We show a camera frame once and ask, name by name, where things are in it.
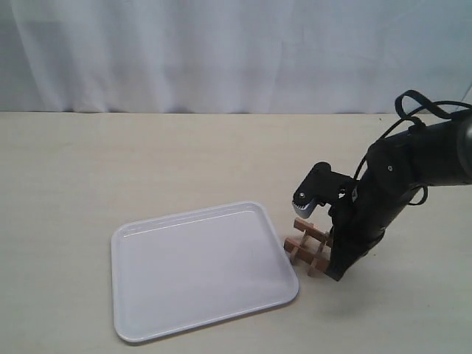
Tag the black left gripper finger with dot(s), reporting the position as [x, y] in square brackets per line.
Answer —
[343, 255]

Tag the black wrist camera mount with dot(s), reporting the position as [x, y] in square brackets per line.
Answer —
[320, 186]

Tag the white backdrop curtain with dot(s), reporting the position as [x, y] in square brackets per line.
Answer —
[257, 57]

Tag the white plastic tray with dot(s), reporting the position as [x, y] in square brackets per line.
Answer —
[193, 269]

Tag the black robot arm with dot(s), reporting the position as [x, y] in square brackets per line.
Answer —
[398, 167]

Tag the wooden notched piece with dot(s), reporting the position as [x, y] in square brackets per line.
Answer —
[319, 263]
[310, 230]
[304, 239]
[315, 259]

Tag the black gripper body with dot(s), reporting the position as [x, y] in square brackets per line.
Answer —
[361, 217]

